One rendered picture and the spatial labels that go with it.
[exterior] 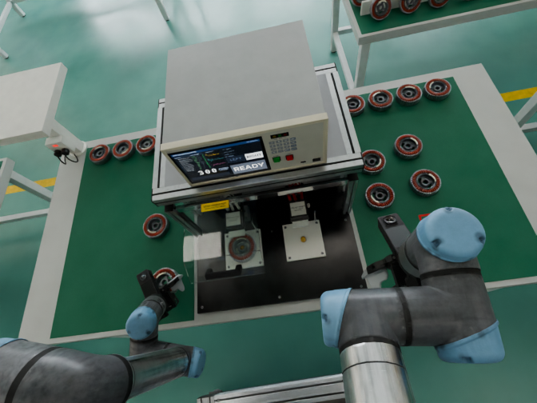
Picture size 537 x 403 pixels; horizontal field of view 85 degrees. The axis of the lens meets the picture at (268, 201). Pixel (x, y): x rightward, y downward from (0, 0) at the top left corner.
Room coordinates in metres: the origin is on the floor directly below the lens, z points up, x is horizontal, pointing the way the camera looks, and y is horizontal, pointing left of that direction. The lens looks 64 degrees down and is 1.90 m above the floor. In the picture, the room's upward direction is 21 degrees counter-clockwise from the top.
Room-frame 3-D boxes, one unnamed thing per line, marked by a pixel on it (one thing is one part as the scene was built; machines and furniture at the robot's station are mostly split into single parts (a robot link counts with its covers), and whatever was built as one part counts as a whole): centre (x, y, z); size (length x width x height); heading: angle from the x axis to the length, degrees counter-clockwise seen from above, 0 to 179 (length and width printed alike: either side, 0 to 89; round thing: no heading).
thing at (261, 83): (0.68, -0.04, 1.22); 0.44 x 0.39 x 0.20; 77
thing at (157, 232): (0.64, 0.50, 0.77); 0.11 x 0.11 x 0.04
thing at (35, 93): (1.13, 0.80, 0.98); 0.37 x 0.35 x 0.46; 77
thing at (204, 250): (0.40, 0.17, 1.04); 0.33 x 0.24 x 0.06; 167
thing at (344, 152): (0.68, -0.03, 1.09); 0.68 x 0.44 x 0.05; 77
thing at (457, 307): (-0.03, -0.17, 1.45); 0.11 x 0.11 x 0.08; 72
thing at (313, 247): (0.34, -0.07, 0.78); 0.15 x 0.15 x 0.01; 77
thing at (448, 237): (0.06, -0.22, 1.45); 0.09 x 0.08 x 0.11; 162
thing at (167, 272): (0.37, 0.49, 0.82); 0.11 x 0.11 x 0.04
